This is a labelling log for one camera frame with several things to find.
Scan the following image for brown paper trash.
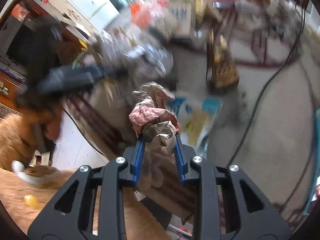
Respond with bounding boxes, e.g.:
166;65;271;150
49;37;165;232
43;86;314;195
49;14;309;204
129;82;180;190

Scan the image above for dark cigarette pack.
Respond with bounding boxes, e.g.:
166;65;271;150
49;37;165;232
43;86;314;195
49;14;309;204
206;29;239;89

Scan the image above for white blue snack bag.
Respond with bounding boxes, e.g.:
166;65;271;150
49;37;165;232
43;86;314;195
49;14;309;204
168;92;223;158

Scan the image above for white refrigerator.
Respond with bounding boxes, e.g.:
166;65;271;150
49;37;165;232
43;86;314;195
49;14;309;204
49;0;119;33

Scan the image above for black cable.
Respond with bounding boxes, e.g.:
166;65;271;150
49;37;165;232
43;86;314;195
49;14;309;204
226;0;307;168

